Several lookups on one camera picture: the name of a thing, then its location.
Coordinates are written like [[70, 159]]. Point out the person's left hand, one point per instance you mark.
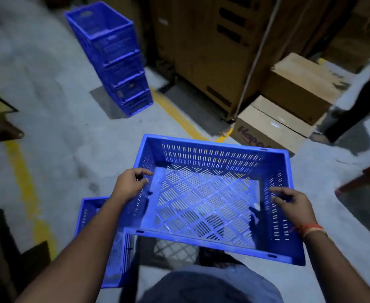
[[125, 186]]

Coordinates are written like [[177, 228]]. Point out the person's right hand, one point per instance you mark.
[[297, 211]]

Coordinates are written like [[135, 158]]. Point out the person's left fingers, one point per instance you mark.
[[143, 173]]

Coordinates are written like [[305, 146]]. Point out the person's right fingers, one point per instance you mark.
[[281, 191]]

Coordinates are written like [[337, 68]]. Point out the blue perforated plastic crate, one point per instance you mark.
[[123, 66], [117, 252], [136, 105], [106, 31], [203, 201], [129, 86]]

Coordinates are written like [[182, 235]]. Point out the person's left forearm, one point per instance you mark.
[[77, 255]]

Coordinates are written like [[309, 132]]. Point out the person's right forearm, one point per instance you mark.
[[336, 268]]

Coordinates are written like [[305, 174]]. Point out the orange thread wristband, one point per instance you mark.
[[311, 230]]

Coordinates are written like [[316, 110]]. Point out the cardboard box with purple print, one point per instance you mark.
[[267, 129]]

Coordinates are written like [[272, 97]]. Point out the red object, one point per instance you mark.
[[365, 178]]

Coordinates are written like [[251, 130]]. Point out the plain brown cardboard box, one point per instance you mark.
[[301, 85]]

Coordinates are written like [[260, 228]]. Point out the person's grey shirt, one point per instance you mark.
[[210, 285]]

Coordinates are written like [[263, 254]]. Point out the tall large cardboard box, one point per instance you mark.
[[210, 50]]

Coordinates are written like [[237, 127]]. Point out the dark wooden pallet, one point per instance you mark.
[[11, 265]]

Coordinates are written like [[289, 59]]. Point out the stack of brown cardboard boxes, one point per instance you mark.
[[358, 31]]

